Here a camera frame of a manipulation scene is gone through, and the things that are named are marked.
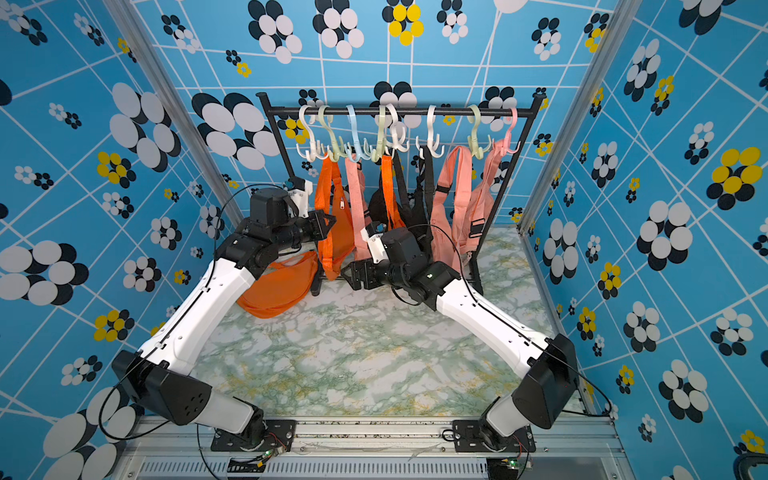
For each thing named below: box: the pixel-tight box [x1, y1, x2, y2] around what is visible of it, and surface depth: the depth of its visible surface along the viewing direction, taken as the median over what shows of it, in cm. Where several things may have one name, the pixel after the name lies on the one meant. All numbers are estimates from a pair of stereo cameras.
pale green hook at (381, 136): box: [371, 105, 390, 163], surface depth 72 cm
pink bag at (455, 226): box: [430, 145, 488, 271], surface depth 82 cm
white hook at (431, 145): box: [416, 105, 445, 160], surface depth 72 cm
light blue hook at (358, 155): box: [346, 104, 373, 163], surface depth 73 cm
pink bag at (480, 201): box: [467, 139, 505, 237], surface depth 84 cm
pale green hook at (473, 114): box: [466, 104, 492, 160], surface depth 72 cm
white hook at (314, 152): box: [296, 105, 330, 163], surface depth 72 cm
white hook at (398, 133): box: [385, 103, 410, 156], surface depth 76 cm
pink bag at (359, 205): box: [345, 156, 372, 261], surface depth 82 cm
